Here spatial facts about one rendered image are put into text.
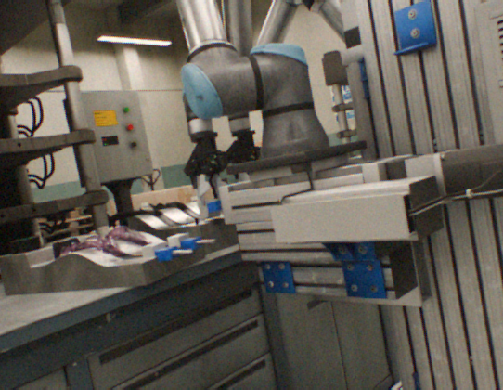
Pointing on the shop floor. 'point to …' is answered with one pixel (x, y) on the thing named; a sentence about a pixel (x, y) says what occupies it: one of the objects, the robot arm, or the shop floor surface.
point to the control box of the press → (116, 142)
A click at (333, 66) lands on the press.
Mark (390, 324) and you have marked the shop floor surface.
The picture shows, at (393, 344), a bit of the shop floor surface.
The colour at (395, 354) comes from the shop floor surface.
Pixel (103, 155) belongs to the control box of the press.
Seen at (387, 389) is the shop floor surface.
